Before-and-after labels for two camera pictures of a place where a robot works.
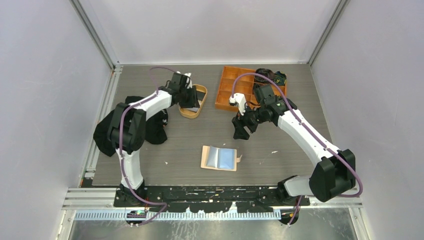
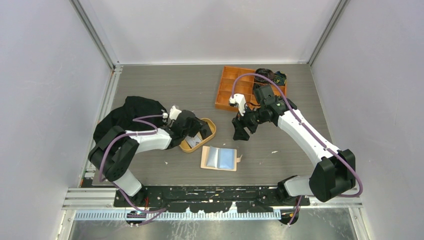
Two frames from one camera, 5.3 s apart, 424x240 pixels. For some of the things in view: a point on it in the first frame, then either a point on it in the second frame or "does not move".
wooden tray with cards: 214,158 does not move
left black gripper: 194,102 -> 198,125
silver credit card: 194,109 -> 193,141
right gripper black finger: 241,131 does not move
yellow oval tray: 191,114 -> 184,146
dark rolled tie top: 266,72 does not move
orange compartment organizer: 243,84 does not move
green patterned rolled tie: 280,78 does not move
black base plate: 214,199 does not move
